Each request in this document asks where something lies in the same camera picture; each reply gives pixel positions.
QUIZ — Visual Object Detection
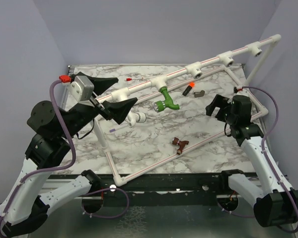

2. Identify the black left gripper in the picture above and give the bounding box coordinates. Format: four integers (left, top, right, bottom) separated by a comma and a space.
61, 74, 139, 138

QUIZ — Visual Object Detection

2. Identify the white PVC pipe frame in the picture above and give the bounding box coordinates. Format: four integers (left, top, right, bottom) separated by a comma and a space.
90, 34, 282, 187

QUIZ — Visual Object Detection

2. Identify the brown plastic faucet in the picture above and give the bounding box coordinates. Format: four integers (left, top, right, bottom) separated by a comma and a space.
172, 137, 189, 155

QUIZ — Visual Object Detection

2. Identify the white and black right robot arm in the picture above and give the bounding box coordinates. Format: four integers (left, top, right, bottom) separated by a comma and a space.
206, 95, 298, 227

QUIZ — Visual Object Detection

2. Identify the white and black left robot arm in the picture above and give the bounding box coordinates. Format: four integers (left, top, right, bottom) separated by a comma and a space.
0, 73, 137, 238

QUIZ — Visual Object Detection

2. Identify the red and white marker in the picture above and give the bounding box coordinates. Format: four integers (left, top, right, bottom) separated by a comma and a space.
126, 77, 144, 81

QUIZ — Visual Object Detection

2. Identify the orange and black highlighter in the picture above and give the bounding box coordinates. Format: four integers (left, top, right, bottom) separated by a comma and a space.
182, 82, 195, 96

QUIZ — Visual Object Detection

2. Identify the purple and white pen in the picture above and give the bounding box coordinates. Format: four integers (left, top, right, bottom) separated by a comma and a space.
109, 125, 128, 133

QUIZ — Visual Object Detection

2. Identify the white plastic faucet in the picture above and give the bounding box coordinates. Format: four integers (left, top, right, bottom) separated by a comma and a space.
126, 112, 147, 128

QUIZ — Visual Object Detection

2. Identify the green plastic faucet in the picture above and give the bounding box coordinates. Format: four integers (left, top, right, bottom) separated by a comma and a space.
153, 86, 180, 113

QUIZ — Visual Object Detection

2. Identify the grey metal bracket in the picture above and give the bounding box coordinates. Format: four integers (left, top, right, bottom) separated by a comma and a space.
194, 90, 205, 98

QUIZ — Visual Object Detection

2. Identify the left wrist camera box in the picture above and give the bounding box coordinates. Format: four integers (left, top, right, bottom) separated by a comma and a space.
69, 75, 94, 103

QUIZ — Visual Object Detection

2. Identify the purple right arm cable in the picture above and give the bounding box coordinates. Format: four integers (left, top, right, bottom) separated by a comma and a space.
234, 86, 298, 234

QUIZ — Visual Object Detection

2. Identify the black front mounting rail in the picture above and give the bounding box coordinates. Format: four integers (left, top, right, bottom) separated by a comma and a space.
39, 172, 264, 208

